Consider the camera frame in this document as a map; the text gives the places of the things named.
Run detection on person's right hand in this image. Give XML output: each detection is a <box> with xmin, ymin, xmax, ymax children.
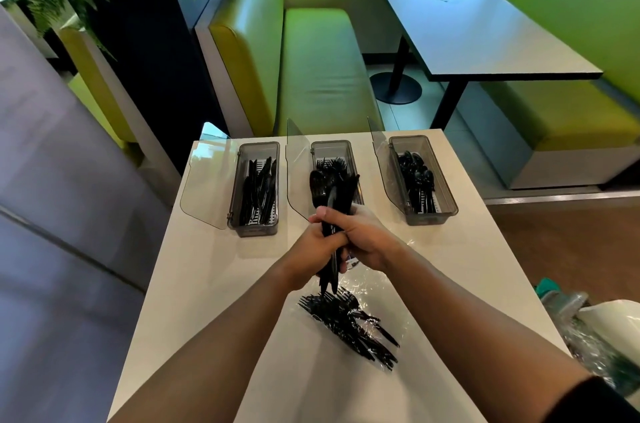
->
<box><xmin>308</xmin><ymin>204</ymin><xmax>402</xmax><ymax>274</ymax></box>

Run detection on person's left hand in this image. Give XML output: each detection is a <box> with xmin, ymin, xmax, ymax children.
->
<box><xmin>279</xmin><ymin>222</ymin><xmax>348</xmax><ymax>292</ymax></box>

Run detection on bundle of black plastic spoons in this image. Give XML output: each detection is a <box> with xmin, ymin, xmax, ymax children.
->
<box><xmin>308</xmin><ymin>165</ymin><xmax>361</xmax><ymax>296</ymax></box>

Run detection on person's right forearm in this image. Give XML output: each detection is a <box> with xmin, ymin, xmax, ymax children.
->
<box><xmin>384</xmin><ymin>243</ymin><xmax>596</xmax><ymax>423</ymax></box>

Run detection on person's left forearm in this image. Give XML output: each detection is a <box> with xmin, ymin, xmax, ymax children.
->
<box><xmin>109</xmin><ymin>258</ymin><xmax>302</xmax><ymax>423</ymax></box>

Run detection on clear cutlery box with lid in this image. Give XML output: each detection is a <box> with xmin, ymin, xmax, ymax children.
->
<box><xmin>180</xmin><ymin>122</ymin><xmax>281</xmax><ymax>238</ymax></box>
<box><xmin>367</xmin><ymin>117</ymin><xmax>459</xmax><ymax>227</ymax></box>
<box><xmin>286</xmin><ymin>118</ymin><xmax>365</xmax><ymax>221</ymax></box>

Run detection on boxed black plastic forks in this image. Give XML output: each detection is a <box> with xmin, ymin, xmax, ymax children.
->
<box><xmin>316</xmin><ymin>157</ymin><xmax>351</xmax><ymax>175</ymax></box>

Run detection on group of black plastic knives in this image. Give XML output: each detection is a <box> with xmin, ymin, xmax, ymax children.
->
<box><xmin>238</xmin><ymin>156</ymin><xmax>278</xmax><ymax>227</ymax></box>

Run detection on clear plastic bag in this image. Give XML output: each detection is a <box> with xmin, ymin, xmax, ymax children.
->
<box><xmin>280</xmin><ymin>238</ymin><xmax>417</xmax><ymax>374</ymax></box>

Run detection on pile of black plastic forks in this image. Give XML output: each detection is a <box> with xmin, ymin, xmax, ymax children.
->
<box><xmin>298</xmin><ymin>288</ymin><xmax>401</xmax><ymax>371</ymax></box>

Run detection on boxed black plastic spoons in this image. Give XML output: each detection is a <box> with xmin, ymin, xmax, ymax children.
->
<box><xmin>397</xmin><ymin>151</ymin><xmax>437</xmax><ymax>215</ymax></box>

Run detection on green upholstered bench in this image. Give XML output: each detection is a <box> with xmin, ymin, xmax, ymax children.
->
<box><xmin>209</xmin><ymin>0</ymin><xmax>387</xmax><ymax>139</ymax></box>

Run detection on teal plastic item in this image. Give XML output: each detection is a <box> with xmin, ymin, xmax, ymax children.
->
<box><xmin>534</xmin><ymin>278</ymin><xmax>562</xmax><ymax>299</ymax></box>

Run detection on black planter box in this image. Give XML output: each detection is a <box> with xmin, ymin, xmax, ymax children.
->
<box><xmin>86</xmin><ymin>0</ymin><xmax>232</xmax><ymax>175</ymax></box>

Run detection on dark dining table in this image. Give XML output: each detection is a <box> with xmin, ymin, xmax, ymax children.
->
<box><xmin>365</xmin><ymin>0</ymin><xmax>604</xmax><ymax>132</ymax></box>

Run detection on green bench with grey base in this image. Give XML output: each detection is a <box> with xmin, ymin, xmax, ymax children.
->
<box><xmin>456</xmin><ymin>0</ymin><xmax>640</xmax><ymax>191</ymax></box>

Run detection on yellow-green bench seat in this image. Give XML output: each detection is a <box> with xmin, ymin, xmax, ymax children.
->
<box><xmin>57</xmin><ymin>24</ymin><xmax>140</xmax><ymax>151</ymax></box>

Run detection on crumpled clear plastic wrap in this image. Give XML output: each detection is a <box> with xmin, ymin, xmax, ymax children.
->
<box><xmin>539</xmin><ymin>288</ymin><xmax>640</xmax><ymax>399</ymax></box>

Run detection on black sleeve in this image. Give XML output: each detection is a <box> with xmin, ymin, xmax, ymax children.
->
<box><xmin>544</xmin><ymin>376</ymin><xmax>640</xmax><ymax>423</ymax></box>

